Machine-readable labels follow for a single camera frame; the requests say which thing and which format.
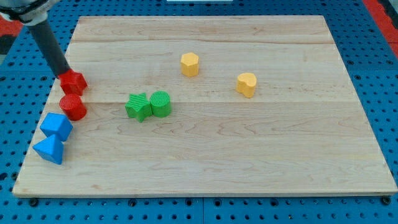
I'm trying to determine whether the wooden board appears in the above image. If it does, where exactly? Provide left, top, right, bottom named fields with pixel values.
left=12, top=16, right=397, bottom=198

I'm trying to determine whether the red star block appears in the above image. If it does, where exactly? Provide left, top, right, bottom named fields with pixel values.
left=58, top=69, right=88, bottom=96

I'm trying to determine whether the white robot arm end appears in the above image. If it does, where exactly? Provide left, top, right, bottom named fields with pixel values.
left=1, top=0, right=60, bottom=26

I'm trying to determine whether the green cylinder block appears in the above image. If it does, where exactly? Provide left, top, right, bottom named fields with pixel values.
left=150, top=91, right=172, bottom=118

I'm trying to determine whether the green star block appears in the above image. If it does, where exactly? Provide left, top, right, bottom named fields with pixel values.
left=125, top=93, right=152, bottom=123

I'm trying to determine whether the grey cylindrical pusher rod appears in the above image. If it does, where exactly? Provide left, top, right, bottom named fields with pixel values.
left=28, top=20, right=70, bottom=78

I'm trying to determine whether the blue cube block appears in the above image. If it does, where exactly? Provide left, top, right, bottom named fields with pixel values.
left=40, top=113, right=73, bottom=142

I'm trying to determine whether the red cylinder block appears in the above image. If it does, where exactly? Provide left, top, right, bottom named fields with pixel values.
left=59, top=93, right=87, bottom=121

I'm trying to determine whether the blue triangle block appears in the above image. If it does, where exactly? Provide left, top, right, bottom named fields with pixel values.
left=32, top=134, right=64, bottom=165

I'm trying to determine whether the yellow hexagon block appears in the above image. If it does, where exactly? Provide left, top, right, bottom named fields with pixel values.
left=180, top=52, right=199, bottom=77

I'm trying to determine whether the yellow heart block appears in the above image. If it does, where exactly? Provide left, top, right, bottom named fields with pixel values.
left=236, top=73, right=257, bottom=98

